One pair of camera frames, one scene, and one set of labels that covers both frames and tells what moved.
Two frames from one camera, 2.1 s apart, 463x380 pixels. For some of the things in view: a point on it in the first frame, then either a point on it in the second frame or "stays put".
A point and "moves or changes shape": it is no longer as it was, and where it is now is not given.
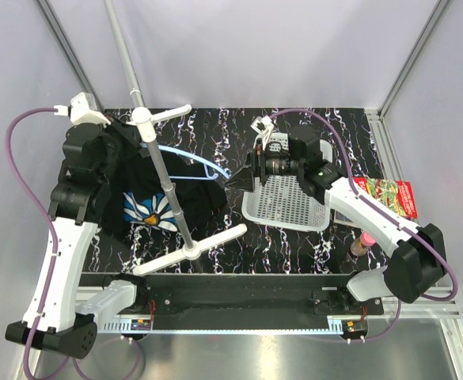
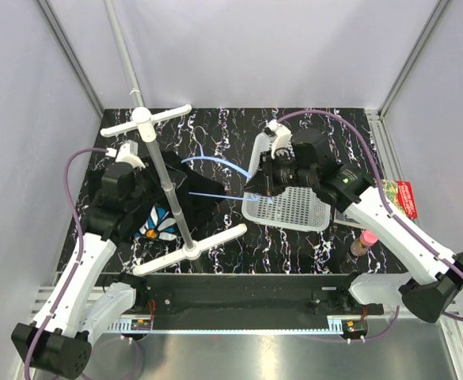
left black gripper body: [122, 145] to [146, 188]
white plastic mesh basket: [280, 202] stays put
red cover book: [397, 195] stays put
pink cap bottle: [359, 246] stays put
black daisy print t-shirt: [135, 199] moves or changes shape
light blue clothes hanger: [196, 156] to [230, 164]
